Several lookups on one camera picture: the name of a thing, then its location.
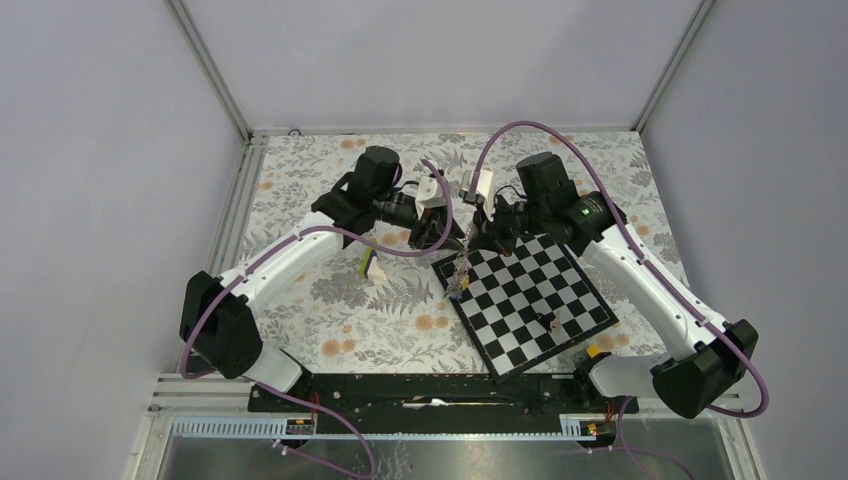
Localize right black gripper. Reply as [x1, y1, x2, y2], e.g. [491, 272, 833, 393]
[468, 191, 549, 258]

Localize metal keyring disc with rings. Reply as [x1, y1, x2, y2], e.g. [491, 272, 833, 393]
[446, 224, 477, 299]

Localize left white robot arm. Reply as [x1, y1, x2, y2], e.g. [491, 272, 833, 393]
[178, 146, 464, 411]

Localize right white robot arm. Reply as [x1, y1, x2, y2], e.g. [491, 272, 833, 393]
[459, 152, 759, 419]

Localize green purple white toy bricks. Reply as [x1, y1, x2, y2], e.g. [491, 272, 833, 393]
[359, 246, 388, 283]

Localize black white chessboard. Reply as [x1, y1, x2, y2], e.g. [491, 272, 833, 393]
[431, 235, 619, 384]

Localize floral patterned table mat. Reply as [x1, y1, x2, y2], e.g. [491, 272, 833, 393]
[236, 129, 686, 373]

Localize small yellow cube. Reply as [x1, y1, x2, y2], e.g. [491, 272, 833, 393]
[586, 345, 602, 358]

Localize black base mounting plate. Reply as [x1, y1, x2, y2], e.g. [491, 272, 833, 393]
[247, 372, 639, 432]

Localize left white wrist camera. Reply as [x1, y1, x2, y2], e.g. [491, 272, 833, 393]
[414, 175, 446, 218]

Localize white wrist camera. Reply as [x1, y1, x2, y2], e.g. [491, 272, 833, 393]
[459, 170, 495, 221]
[414, 175, 446, 218]

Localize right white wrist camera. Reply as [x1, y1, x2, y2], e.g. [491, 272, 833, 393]
[459, 170, 495, 221]

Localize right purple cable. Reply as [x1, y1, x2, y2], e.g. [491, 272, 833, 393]
[471, 120, 770, 480]

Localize purple cable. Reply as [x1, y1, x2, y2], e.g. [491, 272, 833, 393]
[179, 158, 454, 478]
[471, 120, 770, 480]

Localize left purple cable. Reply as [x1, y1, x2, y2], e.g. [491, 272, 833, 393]
[179, 158, 454, 478]

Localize white slotted cable duct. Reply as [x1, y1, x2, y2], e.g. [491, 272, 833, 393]
[170, 415, 598, 442]

